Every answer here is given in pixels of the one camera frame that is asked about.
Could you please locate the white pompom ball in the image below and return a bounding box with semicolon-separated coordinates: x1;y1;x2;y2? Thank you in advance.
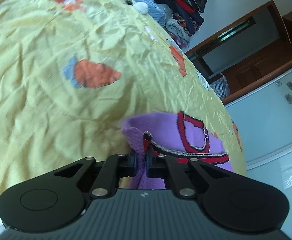
132;2;149;15

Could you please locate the wooden door frame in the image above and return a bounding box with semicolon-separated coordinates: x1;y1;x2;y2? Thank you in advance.
186;1;292;105

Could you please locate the purple sweater red trim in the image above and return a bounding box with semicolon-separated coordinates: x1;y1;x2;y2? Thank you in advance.
121;111;233;190

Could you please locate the yellow carrot print bedsheet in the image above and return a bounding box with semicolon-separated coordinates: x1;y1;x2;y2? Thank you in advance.
0;0;246;193

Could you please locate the pile of dark clothes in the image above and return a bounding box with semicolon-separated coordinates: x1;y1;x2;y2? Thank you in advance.
127;0;213;49

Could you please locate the checkered basket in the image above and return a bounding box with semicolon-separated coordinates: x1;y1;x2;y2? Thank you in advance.
210;74;230;99

